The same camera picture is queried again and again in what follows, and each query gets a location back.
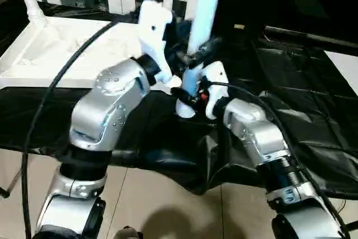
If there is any white plastic table top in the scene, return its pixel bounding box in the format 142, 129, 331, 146
0, 16, 175, 90

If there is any black work surface mat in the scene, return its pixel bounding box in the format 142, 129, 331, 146
0, 0, 358, 200

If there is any white flat side panel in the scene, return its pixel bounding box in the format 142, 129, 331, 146
324, 51, 358, 91

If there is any grey metal table leg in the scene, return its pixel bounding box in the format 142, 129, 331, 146
0, 172, 22, 198

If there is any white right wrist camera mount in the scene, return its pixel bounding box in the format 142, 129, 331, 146
196, 61, 231, 121

